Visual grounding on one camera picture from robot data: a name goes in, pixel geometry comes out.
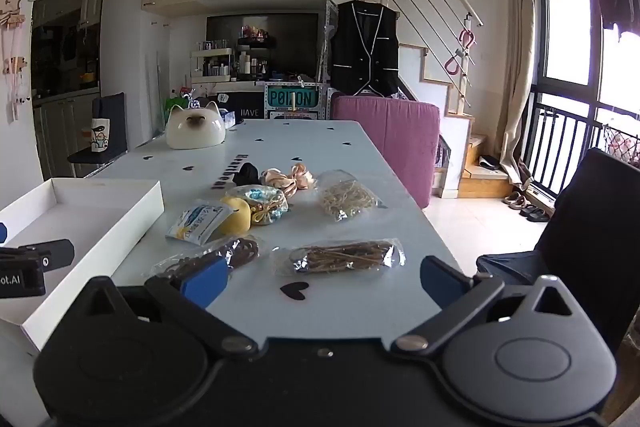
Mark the wooden staircase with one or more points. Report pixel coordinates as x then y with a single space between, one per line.
475 157

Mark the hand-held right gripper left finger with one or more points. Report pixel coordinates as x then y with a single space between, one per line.
205 279

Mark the pink padded chair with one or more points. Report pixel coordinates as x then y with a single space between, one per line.
390 142

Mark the beige curtain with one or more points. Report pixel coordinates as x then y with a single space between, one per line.
520 82

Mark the dark office chair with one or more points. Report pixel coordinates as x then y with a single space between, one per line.
585 217

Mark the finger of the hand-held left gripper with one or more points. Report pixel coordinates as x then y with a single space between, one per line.
47 253
2 233

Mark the white storage rack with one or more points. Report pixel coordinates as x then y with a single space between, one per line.
212 64

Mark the wet wipes packet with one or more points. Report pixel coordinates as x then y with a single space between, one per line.
195 222

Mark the black jacket with white trim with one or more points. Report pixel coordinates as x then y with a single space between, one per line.
362 52

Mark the dark blue dining chair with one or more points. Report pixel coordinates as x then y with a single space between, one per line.
112 127

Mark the bag of beige rubber bands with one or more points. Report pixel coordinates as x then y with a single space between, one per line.
347 197

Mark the black balcony railing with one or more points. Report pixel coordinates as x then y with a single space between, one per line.
560 142

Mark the white cardboard box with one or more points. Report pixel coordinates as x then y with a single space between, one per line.
75 212

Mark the black storage rack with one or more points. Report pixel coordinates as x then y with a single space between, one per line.
255 57

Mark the white cat-shaped container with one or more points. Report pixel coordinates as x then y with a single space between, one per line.
192 129

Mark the teal sign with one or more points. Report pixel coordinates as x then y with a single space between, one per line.
292 98

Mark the pink clothes hangers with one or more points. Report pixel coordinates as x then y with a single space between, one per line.
460 52

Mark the row of shoes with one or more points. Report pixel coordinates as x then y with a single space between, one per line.
527 207

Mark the black printed cloth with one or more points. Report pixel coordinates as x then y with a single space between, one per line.
242 107

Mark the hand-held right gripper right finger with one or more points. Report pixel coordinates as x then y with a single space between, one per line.
440 282

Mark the green packet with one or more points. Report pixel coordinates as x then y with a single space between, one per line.
172 112

